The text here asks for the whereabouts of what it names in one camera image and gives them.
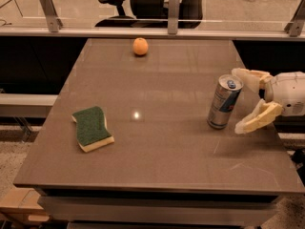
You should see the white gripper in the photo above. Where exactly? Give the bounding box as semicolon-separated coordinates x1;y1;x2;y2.
232;68;305;135

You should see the silver blue redbull can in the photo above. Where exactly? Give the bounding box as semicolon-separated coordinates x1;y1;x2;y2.
207;74;243;129

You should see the orange fruit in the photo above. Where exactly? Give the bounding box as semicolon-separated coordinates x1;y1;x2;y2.
132;37;149;55

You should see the black office chair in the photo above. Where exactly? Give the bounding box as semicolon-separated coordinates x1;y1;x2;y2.
96;0;203;29

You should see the green yellow sponge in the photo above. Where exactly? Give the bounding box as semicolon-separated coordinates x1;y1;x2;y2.
71;106;114;153

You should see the cardboard box under table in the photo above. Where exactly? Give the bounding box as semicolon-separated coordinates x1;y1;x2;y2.
0;187;50;225

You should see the right metal rail bracket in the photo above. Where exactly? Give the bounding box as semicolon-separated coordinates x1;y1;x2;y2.
284;0;305;37

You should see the metal rail bracket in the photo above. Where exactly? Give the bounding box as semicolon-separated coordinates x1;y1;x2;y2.
39;0;63;32
284;0;305;37
168;0;180;35

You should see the middle metal rail bracket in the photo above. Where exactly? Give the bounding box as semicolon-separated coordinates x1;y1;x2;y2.
168;0;180;35

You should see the left metal rail bracket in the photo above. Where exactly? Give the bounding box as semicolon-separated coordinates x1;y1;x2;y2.
39;0;63;32

